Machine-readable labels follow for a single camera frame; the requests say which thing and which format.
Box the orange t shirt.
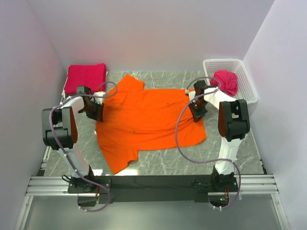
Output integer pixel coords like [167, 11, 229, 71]
[96, 75, 207, 174]

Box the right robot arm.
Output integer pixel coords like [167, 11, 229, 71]
[188, 80, 250, 191]

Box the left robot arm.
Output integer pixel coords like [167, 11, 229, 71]
[42, 86, 106, 192]

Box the folded crimson t shirt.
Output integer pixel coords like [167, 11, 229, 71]
[64, 63, 106, 94]

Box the crumpled crimson t shirt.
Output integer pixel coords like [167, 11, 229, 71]
[210, 69, 238, 96]

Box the white plastic basket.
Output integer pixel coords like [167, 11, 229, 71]
[203, 58, 258, 110]

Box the black base beam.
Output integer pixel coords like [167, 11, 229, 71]
[68, 175, 238, 204]

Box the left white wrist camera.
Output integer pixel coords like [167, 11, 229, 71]
[93, 91, 106, 104]

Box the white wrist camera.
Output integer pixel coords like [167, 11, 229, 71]
[93, 91, 106, 104]
[185, 89, 196, 101]

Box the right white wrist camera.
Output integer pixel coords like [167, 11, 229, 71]
[185, 89, 196, 101]

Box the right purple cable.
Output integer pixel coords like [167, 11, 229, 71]
[175, 77, 242, 210]

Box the purple cable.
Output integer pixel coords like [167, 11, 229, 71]
[49, 81, 118, 212]
[175, 77, 242, 210]

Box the aluminium rail frame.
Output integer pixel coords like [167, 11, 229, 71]
[15, 152, 290, 230]

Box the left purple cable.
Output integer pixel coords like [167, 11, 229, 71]
[49, 81, 118, 212]

